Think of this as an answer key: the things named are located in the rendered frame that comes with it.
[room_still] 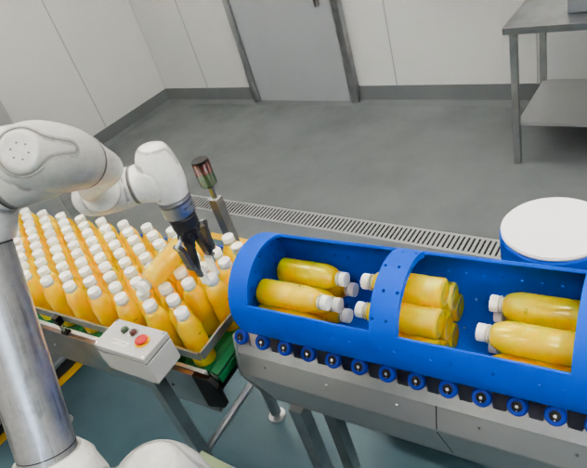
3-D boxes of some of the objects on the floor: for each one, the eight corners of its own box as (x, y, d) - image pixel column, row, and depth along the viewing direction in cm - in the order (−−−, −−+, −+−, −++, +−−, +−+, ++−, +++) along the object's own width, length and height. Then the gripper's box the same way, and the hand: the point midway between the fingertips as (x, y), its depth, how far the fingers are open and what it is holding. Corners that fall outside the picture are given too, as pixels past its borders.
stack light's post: (295, 392, 259) (215, 201, 198) (288, 390, 262) (207, 200, 200) (299, 385, 262) (222, 194, 201) (293, 383, 264) (214, 194, 203)
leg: (344, 515, 207) (301, 415, 172) (330, 510, 210) (285, 410, 175) (349, 501, 211) (309, 400, 176) (336, 496, 214) (293, 396, 179)
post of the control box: (254, 540, 209) (145, 369, 153) (245, 536, 211) (135, 366, 155) (259, 530, 211) (154, 357, 155) (251, 526, 213) (144, 355, 158)
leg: (358, 482, 216) (320, 380, 181) (345, 477, 219) (306, 376, 184) (364, 469, 220) (328, 367, 185) (351, 464, 223) (313, 363, 188)
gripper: (172, 233, 142) (204, 300, 155) (209, 197, 153) (236, 262, 166) (151, 230, 146) (185, 295, 159) (189, 195, 157) (217, 259, 170)
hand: (207, 269), depth 161 cm, fingers closed on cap, 4 cm apart
